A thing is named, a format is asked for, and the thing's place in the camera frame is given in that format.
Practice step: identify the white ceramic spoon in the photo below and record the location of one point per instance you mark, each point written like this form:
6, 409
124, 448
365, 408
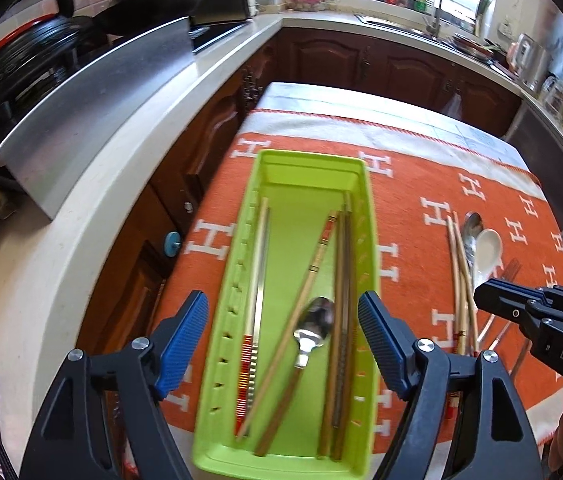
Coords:
487, 250

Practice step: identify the green plastic utensil tray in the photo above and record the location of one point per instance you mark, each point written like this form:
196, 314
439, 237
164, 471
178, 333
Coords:
291, 220

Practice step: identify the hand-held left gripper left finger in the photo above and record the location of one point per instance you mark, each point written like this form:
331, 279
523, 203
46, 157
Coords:
181, 345

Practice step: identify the orange patterned blanket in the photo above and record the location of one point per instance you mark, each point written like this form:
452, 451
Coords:
411, 185

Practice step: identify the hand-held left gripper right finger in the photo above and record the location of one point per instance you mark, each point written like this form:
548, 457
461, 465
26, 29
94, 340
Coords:
386, 350

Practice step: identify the green dish soap bottle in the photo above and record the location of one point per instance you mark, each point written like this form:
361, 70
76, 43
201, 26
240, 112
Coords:
421, 0

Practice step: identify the dark brown wooden chopstick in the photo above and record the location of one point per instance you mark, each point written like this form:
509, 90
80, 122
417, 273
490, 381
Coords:
335, 310

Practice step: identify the pink lidded food container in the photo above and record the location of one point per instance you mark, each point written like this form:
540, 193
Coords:
306, 2

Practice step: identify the brown chopstick red patterned end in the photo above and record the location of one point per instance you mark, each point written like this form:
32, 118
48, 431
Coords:
319, 250

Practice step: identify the steel kitchen sink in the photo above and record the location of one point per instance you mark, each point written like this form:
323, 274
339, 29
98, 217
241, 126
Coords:
391, 24

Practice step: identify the brown wooden kitchen cabinets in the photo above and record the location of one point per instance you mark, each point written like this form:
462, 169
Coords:
341, 60

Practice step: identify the blue cabinet knob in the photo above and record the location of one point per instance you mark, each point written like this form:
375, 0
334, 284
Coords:
173, 242

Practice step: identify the metal fork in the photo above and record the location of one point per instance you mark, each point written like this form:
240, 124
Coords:
511, 270

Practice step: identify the green onion plant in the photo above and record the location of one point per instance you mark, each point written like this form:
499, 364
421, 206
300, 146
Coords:
482, 10

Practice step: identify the stacked pans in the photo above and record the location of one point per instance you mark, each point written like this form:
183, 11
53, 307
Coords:
471, 45

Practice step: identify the grey built-in kitchen appliance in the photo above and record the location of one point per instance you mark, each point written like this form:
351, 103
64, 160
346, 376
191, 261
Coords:
551, 180

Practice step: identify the black gas stove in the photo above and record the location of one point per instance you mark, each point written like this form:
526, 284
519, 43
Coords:
206, 34

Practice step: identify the black electric pressure cooker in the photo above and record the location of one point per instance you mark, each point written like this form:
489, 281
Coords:
36, 45

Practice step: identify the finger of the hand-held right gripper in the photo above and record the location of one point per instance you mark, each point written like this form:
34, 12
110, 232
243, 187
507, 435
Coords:
511, 291
501, 307

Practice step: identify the large metal spoon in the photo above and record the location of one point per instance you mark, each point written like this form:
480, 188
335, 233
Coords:
472, 225

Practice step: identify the steel kitchen faucet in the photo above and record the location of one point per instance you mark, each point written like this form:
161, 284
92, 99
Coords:
435, 20

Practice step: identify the steel electric kettle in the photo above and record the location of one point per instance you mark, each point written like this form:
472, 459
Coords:
529, 60

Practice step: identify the light wooden chopstick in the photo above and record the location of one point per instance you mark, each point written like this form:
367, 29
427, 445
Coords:
261, 270

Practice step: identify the stainless steel splash guard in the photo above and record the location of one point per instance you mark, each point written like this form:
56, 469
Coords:
101, 95

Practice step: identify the hanging clear plastic bag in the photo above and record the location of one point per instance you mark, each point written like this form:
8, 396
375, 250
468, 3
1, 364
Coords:
454, 105

